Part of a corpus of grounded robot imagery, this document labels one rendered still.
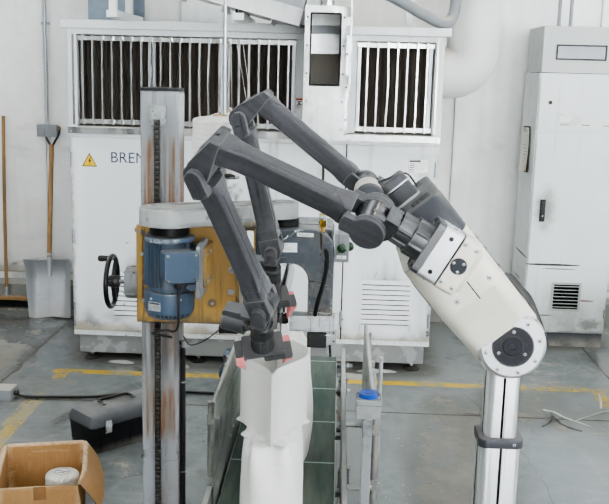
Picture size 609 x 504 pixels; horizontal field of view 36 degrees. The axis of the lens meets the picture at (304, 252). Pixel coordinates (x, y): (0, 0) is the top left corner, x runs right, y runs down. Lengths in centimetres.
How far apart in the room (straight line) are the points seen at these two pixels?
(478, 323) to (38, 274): 528
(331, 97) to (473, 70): 119
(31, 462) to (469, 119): 411
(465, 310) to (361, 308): 364
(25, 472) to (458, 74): 344
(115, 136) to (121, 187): 31
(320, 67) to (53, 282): 276
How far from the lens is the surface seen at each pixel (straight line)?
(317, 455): 365
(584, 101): 648
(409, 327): 580
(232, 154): 195
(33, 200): 731
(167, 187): 298
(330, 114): 508
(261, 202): 257
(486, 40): 595
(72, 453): 421
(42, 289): 712
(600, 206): 657
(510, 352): 225
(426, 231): 193
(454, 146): 695
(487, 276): 211
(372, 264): 570
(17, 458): 422
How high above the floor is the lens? 182
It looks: 11 degrees down
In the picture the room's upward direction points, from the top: 2 degrees clockwise
